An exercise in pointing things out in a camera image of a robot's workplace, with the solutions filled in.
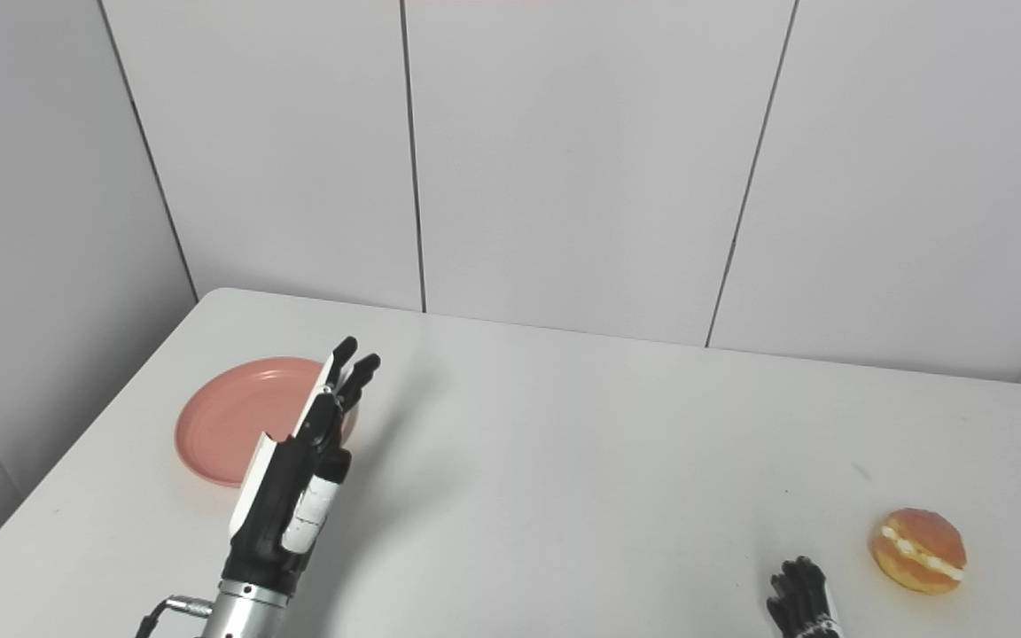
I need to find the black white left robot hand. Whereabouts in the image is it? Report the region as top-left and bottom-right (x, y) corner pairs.
(222, 336), (381, 596)

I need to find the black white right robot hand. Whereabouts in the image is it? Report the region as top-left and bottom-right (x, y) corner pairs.
(766, 556), (841, 638)

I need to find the pink round plate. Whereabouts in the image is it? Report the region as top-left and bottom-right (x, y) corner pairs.
(175, 357), (359, 488)

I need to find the cream puff pastry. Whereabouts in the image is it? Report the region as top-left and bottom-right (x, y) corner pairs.
(869, 508), (968, 595)

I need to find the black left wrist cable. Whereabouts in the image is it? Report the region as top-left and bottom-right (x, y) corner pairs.
(136, 596), (214, 638)

